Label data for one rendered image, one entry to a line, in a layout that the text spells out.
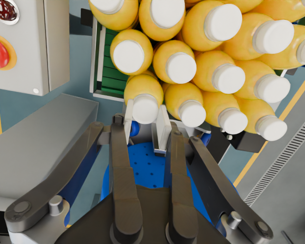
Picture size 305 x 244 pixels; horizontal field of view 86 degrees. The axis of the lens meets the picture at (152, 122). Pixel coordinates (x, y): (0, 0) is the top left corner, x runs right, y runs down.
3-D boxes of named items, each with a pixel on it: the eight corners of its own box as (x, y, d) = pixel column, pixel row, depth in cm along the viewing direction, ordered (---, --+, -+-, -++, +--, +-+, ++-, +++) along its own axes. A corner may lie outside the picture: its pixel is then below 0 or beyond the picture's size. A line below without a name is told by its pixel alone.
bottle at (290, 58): (247, 22, 38) (327, 8, 21) (263, 44, 40) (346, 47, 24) (222, 47, 40) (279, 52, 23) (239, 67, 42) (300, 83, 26)
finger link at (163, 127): (165, 126, 17) (172, 128, 17) (160, 103, 23) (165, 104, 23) (159, 150, 18) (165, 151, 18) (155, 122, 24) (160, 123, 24)
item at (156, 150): (149, 129, 47) (151, 157, 36) (151, 122, 46) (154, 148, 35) (183, 135, 48) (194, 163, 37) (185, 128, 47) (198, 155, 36)
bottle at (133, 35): (129, 69, 41) (120, 89, 25) (114, 41, 38) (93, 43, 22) (154, 56, 40) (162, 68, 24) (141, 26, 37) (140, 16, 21)
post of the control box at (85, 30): (115, 37, 117) (27, 27, 28) (116, 30, 116) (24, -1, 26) (121, 38, 118) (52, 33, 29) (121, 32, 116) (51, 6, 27)
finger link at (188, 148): (172, 142, 16) (201, 147, 16) (166, 120, 20) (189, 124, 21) (168, 155, 16) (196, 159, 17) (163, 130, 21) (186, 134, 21)
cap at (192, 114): (174, 113, 27) (175, 118, 26) (190, 95, 26) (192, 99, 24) (190, 125, 28) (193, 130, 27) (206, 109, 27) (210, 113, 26)
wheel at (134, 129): (132, 140, 41) (138, 138, 42) (135, 125, 39) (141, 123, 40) (122, 131, 44) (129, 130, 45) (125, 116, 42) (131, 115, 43)
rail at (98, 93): (96, 92, 39) (92, 96, 36) (96, 89, 39) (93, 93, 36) (246, 120, 44) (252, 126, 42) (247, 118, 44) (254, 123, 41)
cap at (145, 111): (131, 117, 26) (131, 123, 24) (131, 94, 24) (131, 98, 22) (156, 118, 26) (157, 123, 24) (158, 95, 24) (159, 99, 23)
